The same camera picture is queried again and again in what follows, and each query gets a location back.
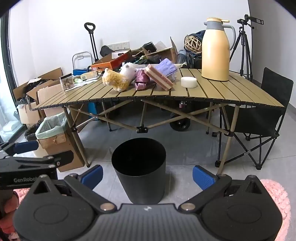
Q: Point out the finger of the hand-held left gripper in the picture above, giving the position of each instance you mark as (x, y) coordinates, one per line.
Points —
(64, 156)
(25, 146)

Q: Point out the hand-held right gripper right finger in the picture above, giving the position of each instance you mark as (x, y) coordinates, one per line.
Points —
(203, 178)

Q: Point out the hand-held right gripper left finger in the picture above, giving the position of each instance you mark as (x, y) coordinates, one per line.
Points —
(92, 176)

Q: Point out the black round bin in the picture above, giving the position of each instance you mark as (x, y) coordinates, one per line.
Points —
(138, 180)

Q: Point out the yellow plush toy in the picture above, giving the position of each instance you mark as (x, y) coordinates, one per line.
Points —
(115, 80)

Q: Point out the white round foam block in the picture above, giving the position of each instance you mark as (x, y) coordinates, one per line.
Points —
(189, 82)

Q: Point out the white plush toy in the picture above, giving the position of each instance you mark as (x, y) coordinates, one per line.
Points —
(128, 70)

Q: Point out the mauve satin pouch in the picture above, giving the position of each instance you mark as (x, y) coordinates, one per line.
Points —
(141, 81)

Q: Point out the pink brown layered sponge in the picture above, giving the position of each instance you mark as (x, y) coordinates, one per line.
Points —
(159, 80)

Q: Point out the purple knitted cloth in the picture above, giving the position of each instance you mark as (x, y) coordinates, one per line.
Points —
(165, 66)

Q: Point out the person's left hand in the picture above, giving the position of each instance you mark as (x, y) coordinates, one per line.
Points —
(9, 206)

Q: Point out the cardboard box with green liner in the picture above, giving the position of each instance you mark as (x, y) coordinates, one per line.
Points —
(57, 148)

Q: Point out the white cardboard box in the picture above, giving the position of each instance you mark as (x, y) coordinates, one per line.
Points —
(27, 113)

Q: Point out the blue bag under table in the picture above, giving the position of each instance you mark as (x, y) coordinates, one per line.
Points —
(93, 111)

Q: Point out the brown cardboard box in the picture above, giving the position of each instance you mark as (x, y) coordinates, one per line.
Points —
(49, 95)

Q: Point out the black wagon wheel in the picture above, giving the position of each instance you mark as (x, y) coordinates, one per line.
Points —
(180, 124)

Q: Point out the red spray can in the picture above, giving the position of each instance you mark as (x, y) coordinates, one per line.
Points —
(181, 104)

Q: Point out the small green item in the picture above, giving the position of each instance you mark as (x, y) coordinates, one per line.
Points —
(77, 80)

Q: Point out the flattened cardboard sheet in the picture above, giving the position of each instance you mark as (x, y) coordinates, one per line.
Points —
(52, 73)

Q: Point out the small white box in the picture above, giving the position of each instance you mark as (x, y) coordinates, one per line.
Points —
(89, 75)

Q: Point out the tan folding slat table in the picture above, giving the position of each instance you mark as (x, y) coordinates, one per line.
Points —
(208, 92)

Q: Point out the blue plastic box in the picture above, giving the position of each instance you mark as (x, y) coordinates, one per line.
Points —
(78, 71)

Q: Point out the orange flat box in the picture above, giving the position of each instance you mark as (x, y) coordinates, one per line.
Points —
(108, 62)

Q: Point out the black folding chair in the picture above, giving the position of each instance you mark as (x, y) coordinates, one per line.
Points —
(275, 92)

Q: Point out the black bag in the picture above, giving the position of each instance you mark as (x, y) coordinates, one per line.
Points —
(107, 50)

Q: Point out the blue water bottle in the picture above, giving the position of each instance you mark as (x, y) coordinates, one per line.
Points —
(181, 55)

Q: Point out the yellow thermos jug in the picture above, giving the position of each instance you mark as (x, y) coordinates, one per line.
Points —
(215, 53)

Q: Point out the open cardboard carton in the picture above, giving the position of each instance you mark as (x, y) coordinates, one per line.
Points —
(161, 54)

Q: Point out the woven wicker ball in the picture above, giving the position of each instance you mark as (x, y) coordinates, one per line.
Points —
(193, 44)

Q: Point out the dark blue cloth bundle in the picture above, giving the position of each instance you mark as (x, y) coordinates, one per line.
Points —
(196, 39)

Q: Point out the clear photo frame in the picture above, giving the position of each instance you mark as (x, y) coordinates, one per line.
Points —
(67, 82)

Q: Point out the white metal stool frame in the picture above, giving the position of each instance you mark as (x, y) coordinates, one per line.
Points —
(79, 54)

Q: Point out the white wall socket panel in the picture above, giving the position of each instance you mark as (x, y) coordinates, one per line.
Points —
(119, 45)

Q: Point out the black camera tripod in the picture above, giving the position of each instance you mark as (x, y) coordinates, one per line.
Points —
(242, 46)

